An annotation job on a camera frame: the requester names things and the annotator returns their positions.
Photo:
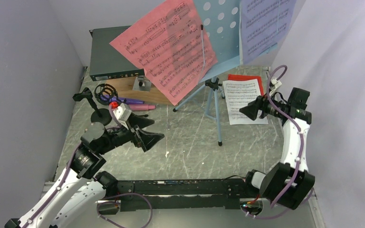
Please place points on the purple microphone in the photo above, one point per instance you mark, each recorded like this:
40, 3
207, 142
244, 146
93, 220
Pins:
129, 101

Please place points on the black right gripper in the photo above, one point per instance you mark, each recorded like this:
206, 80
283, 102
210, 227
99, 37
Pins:
251, 110

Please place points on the light blue music stand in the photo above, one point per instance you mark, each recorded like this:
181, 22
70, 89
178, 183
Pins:
221, 19

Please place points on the white sheet music page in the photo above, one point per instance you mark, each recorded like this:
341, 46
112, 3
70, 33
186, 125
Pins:
237, 95

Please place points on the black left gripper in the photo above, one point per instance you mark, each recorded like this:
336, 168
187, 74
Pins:
146, 139

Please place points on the red sheet music papers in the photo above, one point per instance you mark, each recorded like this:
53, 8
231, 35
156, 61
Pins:
232, 77

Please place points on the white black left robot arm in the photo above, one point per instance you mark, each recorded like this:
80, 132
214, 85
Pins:
81, 182

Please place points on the pink microphone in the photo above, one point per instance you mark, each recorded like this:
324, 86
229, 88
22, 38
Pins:
142, 107

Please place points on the dark green rack unit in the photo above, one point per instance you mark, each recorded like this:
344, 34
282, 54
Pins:
105, 61

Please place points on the pink sheet music page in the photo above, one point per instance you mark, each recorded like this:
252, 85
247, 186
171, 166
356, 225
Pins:
171, 45

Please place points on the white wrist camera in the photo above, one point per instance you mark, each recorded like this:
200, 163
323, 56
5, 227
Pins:
274, 85
119, 112

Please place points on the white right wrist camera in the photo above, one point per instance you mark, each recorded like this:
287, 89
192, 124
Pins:
274, 85

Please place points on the grey metal bracket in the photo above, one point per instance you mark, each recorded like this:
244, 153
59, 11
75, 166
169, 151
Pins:
141, 83

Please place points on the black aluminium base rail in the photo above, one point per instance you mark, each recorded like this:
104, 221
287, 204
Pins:
133, 195

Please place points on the black tripod mic stand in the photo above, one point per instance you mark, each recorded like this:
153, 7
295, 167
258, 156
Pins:
105, 94

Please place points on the black round-base mic stand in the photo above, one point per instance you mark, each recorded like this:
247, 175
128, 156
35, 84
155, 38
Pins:
101, 115

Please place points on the lavender sheet music page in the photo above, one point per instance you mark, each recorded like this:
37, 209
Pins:
263, 23

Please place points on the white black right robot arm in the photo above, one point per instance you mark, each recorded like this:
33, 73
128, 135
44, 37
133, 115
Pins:
289, 181

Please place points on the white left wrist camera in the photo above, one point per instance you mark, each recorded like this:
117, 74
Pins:
119, 112

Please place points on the wooden board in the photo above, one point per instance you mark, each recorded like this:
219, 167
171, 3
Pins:
124, 87

